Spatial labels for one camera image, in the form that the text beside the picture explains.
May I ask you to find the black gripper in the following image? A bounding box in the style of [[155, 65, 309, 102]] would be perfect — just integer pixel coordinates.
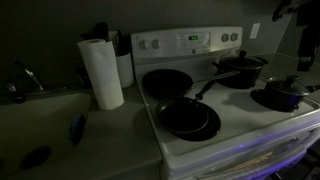
[[296, 43, 316, 73]]

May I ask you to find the white electric stove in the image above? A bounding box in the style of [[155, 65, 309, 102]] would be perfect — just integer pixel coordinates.
[[130, 26, 320, 180]]

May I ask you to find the small black saucepan lid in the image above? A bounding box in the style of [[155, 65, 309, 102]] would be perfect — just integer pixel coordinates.
[[266, 74, 312, 98]]

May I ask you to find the small black saucepan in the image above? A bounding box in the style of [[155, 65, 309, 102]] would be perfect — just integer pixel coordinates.
[[264, 83, 320, 112]]

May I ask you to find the large black pot lid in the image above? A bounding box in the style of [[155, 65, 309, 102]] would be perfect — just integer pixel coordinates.
[[218, 49, 268, 70]]

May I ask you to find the large black pot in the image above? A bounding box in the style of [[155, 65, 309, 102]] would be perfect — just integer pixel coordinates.
[[212, 56, 270, 90]]

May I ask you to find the white utensil holder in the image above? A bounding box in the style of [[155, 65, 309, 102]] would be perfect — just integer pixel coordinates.
[[115, 51, 135, 89]]

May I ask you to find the black kitchen utensil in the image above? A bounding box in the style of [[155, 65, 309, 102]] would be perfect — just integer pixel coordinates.
[[111, 28, 132, 57]]

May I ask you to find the white paper towel roll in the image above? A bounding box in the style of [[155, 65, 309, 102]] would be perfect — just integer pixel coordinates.
[[77, 38, 125, 111]]

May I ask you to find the black spatula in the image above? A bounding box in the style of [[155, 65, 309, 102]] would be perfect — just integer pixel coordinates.
[[79, 21, 110, 42]]

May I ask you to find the blue sponge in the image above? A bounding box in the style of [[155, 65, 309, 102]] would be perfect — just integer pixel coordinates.
[[68, 113, 86, 147]]

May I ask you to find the chrome sink faucet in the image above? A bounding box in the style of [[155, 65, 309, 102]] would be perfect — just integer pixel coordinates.
[[11, 58, 45, 92]]

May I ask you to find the white kitchen sink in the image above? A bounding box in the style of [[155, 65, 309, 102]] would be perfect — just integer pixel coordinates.
[[0, 90, 92, 178]]

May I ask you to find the dark sink sprayer knob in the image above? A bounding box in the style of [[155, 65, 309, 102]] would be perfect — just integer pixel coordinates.
[[5, 81, 28, 104]]

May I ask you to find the white wall outlet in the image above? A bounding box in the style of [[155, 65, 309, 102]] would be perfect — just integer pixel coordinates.
[[249, 22, 261, 40]]

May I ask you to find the white oven door handle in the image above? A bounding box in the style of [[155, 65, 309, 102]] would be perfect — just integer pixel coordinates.
[[194, 128, 320, 180]]

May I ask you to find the black pan with grey handle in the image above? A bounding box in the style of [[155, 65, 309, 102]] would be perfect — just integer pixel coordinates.
[[141, 68, 241, 100]]

